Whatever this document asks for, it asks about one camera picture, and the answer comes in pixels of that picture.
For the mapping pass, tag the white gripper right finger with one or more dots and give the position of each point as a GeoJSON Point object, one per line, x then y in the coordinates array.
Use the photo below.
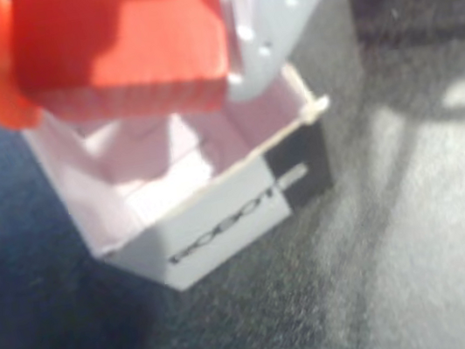
{"type": "Point", "coordinates": [273, 13]}

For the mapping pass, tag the red cube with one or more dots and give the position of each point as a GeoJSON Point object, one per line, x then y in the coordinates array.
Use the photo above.
{"type": "Point", "coordinates": [142, 51]}

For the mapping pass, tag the white cardboard box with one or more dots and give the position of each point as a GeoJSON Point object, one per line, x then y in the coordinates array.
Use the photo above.
{"type": "Point", "coordinates": [203, 214]}

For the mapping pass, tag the black table mat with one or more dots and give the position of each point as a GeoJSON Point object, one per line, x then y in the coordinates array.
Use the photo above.
{"type": "Point", "coordinates": [406, 266]}

